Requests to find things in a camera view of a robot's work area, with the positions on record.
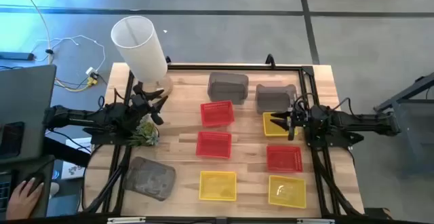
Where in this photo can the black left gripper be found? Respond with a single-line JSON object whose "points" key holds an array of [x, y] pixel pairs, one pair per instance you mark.
{"points": [[140, 103]]}

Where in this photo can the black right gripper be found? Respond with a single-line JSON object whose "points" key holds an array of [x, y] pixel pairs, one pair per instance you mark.
{"points": [[299, 118]]}

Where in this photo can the smoky clear plastic bin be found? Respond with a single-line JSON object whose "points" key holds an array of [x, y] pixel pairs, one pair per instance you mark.
{"points": [[273, 98], [150, 178], [228, 88]]}

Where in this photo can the red slotted plastic basket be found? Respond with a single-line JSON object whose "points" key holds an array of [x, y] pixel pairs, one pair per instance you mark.
{"points": [[217, 113], [213, 145], [284, 159]]}

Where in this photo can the yellow slotted plastic basket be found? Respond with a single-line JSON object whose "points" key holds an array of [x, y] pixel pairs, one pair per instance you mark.
{"points": [[286, 191], [217, 185], [276, 133]]}

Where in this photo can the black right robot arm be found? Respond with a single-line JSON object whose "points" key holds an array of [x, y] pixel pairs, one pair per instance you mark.
{"points": [[356, 118]]}

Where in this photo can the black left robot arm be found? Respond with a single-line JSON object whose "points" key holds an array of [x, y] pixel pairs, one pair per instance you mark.
{"points": [[78, 115]]}

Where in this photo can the green succulent in black pot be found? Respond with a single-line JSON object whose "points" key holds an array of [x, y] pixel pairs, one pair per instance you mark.
{"points": [[146, 134]]}

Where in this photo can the white cylindrical bin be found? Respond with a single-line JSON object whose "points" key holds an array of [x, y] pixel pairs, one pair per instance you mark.
{"points": [[139, 47]]}

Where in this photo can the yellow connector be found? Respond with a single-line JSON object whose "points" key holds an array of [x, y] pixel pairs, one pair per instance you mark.
{"points": [[92, 81]]}

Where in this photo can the white plug adapter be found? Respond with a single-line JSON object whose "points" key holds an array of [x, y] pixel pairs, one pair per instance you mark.
{"points": [[91, 71]]}

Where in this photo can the black desk bar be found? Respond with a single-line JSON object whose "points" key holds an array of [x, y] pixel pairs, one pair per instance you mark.
{"points": [[68, 152]]}

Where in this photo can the white printed box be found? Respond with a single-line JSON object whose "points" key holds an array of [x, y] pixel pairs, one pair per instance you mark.
{"points": [[76, 169]]}

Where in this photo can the grey computer monitor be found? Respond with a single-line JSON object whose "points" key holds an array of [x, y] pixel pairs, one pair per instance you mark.
{"points": [[30, 95]]}

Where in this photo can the grey desk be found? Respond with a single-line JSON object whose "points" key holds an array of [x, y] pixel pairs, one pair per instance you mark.
{"points": [[49, 169]]}

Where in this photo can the blue-grey metal cart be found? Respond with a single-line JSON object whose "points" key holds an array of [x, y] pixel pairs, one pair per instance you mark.
{"points": [[413, 129]]}

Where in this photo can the black computer mouse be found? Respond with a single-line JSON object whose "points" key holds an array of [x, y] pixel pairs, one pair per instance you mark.
{"points": [[35, 180]]}

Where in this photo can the black power strip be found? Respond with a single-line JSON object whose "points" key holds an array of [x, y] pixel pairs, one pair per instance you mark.
{"points": [[17, 56]]}

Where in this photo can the person's hand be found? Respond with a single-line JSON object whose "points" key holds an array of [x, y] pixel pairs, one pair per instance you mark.
{"points": [[22, 200]]}

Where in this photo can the black keyboard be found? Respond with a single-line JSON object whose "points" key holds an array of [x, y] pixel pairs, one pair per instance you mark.
{"points": [[4, 193]]}

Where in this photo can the black frame clamp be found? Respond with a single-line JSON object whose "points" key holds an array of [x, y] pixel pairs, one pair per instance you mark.
{"points": [[168, 59], [270, 61]]}

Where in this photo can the black aluminium table frame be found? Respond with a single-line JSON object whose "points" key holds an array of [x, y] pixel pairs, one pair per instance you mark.
{"points": [[237, 67]]}

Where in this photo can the silver mounting bracket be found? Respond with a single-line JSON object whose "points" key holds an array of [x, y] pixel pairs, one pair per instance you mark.
{"points": [[315, 221], [125, 220]]}

